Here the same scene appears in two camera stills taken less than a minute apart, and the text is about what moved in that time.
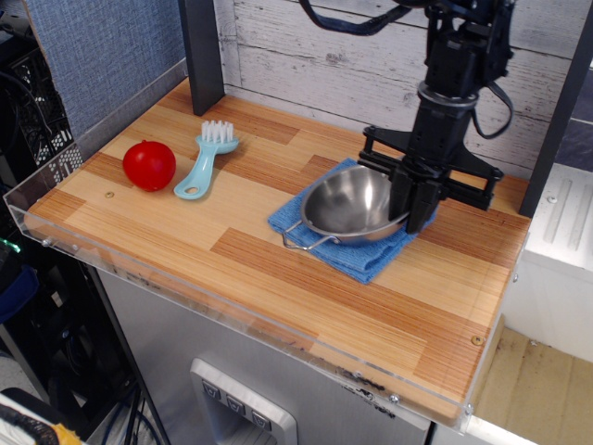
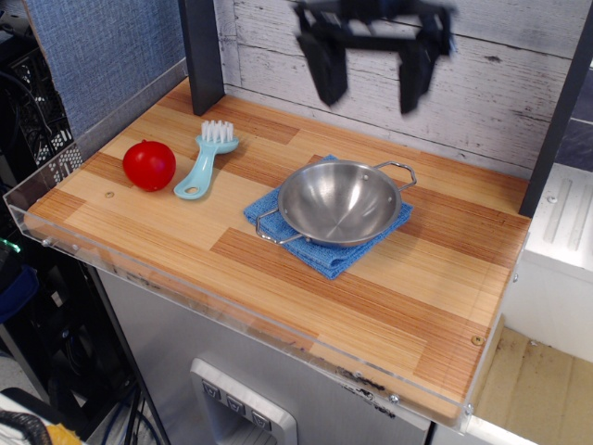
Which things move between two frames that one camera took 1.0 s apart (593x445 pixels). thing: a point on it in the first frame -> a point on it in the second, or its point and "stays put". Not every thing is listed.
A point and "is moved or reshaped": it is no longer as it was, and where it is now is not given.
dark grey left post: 203,52 stays put
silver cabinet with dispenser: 208,382 stays put
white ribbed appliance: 550,299 stays put
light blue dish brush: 217,137 stays put
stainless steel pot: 348,206 is moved or reshaped
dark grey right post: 548,146 stays put
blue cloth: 371,259 -> 264,211
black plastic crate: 31,110 stays put
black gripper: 436,146 -> 427,31
